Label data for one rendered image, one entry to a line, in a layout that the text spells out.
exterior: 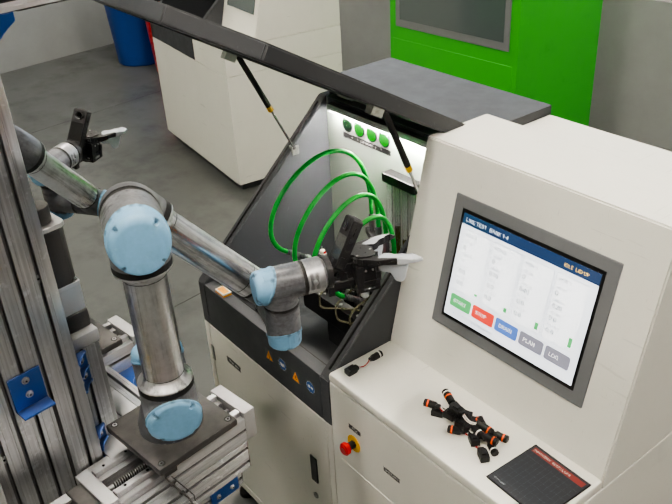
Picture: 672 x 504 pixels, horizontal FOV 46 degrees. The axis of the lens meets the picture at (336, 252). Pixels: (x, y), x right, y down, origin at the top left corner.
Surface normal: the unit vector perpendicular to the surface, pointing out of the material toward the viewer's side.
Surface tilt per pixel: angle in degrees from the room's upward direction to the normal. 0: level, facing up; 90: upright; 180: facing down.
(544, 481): 0
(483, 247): 76
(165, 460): 0
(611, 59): 90
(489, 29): 90
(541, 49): 90
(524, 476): 0
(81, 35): 90
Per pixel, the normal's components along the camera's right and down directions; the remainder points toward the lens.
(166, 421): 0.35, 0.57
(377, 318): 0.62, 0.36
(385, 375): -0.05, -0.86
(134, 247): 0.34, 0.34
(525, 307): -0.77, 0.13
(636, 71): -0.69, 0.39
